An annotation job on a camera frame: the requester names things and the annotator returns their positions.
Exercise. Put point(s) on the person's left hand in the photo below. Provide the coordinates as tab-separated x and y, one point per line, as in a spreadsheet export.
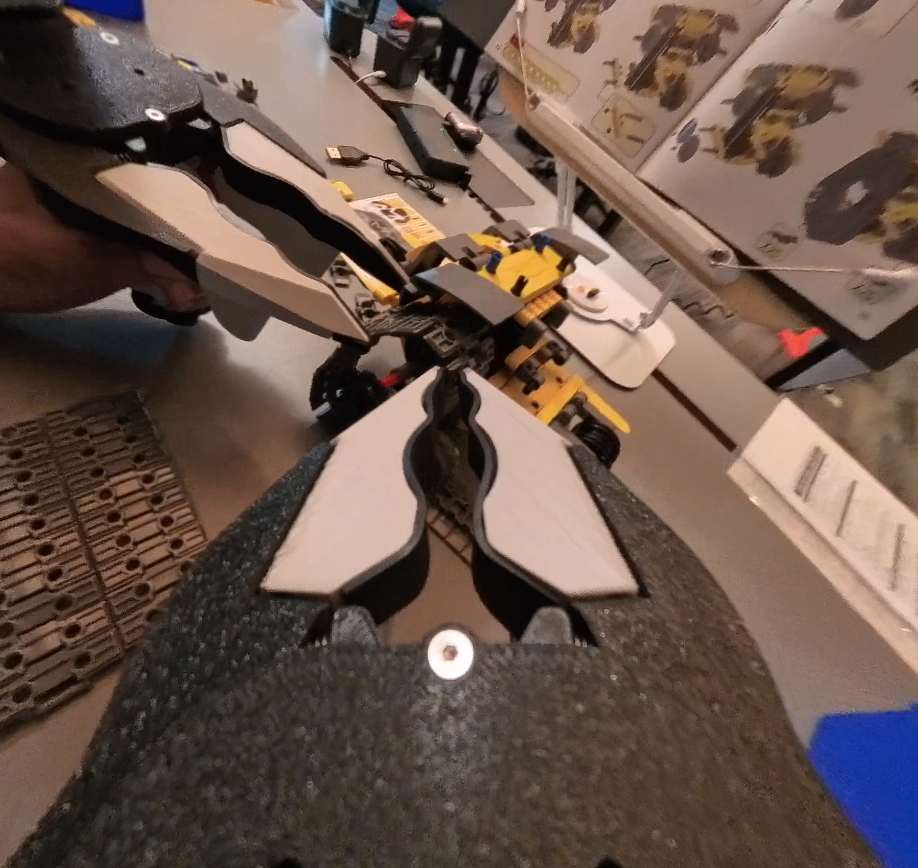
72	266

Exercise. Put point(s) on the printed white paper sheet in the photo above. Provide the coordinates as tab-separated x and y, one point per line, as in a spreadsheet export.
825	509

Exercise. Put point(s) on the red plastic object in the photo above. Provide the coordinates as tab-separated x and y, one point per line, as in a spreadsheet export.
800	341

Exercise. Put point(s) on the grey earbud case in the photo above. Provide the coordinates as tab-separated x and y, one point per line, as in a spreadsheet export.
462	129

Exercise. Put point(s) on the black power brick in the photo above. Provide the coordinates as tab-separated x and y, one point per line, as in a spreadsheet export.
430	140

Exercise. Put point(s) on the yellow black toy vehicle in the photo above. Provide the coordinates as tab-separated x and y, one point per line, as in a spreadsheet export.
516	273

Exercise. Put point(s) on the large grey tread link mat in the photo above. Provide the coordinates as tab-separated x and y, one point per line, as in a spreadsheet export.
86	538

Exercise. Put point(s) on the white book stand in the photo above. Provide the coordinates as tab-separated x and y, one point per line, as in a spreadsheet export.
624	352

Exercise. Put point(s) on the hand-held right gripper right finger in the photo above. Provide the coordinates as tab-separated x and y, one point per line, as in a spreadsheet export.
552	517

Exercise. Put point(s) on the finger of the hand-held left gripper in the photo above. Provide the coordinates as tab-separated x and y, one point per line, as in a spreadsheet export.
301	172
237	251

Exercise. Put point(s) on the toy instruction booklet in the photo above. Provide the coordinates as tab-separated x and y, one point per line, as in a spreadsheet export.
645	58

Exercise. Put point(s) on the black battery charger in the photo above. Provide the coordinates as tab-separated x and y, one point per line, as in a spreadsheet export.
401	58
344	25

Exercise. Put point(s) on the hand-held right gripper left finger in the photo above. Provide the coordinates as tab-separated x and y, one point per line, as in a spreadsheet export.
344	517

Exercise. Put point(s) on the yellow printed sticker sheet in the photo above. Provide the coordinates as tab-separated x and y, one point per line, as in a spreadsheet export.
401	219

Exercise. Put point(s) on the pile of small toy parts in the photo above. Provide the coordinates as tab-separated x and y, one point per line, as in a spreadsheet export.
247	90

